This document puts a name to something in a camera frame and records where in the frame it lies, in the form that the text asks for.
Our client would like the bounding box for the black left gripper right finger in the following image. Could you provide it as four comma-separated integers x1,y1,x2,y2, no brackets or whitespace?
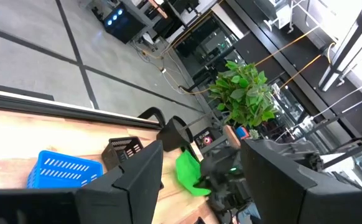
239,138,362,224

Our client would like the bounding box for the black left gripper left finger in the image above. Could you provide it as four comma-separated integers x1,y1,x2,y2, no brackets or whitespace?
0,139,164,224

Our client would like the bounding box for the black plastic slotted basket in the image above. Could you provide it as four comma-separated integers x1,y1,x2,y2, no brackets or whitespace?
101,136,145,172

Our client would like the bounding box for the blue plastic slotted basket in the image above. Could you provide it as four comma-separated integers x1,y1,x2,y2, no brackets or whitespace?
26,150,104,190

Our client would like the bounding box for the seated person in jeans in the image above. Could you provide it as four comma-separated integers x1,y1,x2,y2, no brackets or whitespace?
235,202,262,224

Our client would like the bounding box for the wooden background table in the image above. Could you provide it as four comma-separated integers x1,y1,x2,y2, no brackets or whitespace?
223,124,241,149

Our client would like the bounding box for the computer tower with pink fan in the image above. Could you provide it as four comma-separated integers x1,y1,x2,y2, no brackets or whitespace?
193,126,223,151

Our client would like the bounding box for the blue box on background table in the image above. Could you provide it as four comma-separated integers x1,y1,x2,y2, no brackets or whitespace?
235,126,250,140

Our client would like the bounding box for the black plant pot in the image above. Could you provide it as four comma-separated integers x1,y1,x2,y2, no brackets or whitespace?
155,115,195,153

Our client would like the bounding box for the black curved tube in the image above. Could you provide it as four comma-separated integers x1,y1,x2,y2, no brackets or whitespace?
137,106,167,129

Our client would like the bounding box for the green leafy small tree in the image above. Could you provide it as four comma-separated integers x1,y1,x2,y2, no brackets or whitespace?
208,60,277,129

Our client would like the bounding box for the computer tower with blue lights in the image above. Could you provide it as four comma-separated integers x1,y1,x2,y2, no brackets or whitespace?
102,5,148,45

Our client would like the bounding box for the black aluminium table rail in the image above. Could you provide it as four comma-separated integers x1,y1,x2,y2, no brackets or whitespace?
0,90,163,130

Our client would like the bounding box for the orange cable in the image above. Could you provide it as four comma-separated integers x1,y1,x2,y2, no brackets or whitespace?
279,54,324,90
254,24,321,68

